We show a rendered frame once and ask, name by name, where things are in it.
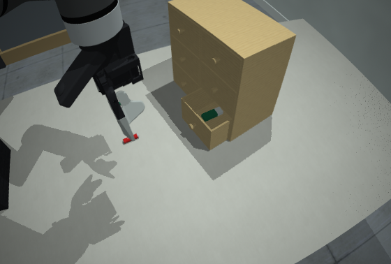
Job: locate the tan chest of drawers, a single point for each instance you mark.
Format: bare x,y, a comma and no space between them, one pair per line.
263,44

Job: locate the brown wooden drawer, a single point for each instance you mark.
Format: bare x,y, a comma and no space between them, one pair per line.
225,62
223,93
184,80
187,31
212,132
185,58

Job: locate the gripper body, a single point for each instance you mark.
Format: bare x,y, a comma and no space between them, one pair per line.
121,65

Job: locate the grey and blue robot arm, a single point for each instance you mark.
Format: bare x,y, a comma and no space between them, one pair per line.
88,23

